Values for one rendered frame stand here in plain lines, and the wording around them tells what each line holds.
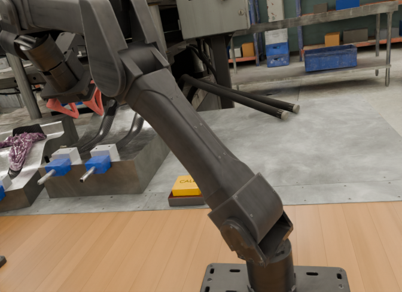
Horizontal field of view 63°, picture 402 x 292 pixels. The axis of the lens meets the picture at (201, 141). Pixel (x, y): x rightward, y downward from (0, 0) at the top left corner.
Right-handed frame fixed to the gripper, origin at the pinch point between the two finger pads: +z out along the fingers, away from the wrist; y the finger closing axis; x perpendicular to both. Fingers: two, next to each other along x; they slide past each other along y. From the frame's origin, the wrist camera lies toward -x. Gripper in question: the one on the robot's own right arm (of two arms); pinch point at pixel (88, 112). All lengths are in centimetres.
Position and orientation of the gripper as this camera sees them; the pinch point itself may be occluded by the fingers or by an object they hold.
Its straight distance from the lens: 78.2
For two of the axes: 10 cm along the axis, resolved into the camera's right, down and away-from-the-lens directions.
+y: -9.7, 0.8, 2.4
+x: -0.8, 7.9, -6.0
